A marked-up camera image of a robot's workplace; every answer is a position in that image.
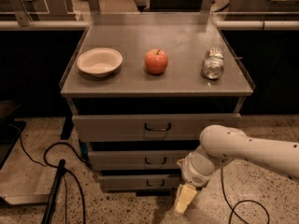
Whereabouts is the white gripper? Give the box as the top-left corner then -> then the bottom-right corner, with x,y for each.
173,147 -> 232,215

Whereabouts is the grey drawer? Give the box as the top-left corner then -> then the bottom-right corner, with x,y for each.
88,150 -> 189,171
98,174 -> 180,192
73,113 -> 241,142

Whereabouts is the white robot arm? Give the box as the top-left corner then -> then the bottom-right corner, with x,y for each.
174,125 -> 299,214

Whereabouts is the grey bottom drawer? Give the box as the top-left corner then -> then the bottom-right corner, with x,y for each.
98,174 -> 180,192

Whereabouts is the grey top drawer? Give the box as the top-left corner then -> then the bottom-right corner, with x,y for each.
73,113 -> 241,142

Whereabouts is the grey drawer cabinet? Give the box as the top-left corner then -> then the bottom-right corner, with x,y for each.
59,12 -> 256,198

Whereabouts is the crushed clear plastic bottle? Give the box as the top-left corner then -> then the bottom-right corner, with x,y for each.
202,48 -> 224,80

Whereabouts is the red apple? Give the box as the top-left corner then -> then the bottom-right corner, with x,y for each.
144,49 -> 168,76

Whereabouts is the black pole on floor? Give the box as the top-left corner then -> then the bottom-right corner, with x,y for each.
41,160 -> 65,224

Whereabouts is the white paper bowl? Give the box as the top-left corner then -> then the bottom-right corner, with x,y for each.
77,48 -> 122,77

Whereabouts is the dark platform at left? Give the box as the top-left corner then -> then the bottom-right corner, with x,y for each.
0,99 -> 28,172

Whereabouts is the black cable right floor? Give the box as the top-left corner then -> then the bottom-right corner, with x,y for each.
220,167 -> 271,224

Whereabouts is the black cable floor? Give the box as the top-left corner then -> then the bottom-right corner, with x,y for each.
220,167 -> 271,224
12,124 -> 92,224

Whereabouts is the black cable left floor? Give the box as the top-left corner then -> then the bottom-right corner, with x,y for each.
12,124 -> 92,224

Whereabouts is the white rail right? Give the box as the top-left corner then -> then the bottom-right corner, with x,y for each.
216,21 -> 299,31

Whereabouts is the white rail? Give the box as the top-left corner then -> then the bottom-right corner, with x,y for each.
216,21 -> 299,31
0,21 -> 89,31

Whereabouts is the white rail left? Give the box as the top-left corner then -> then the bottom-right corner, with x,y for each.
0,21 -> 89,31

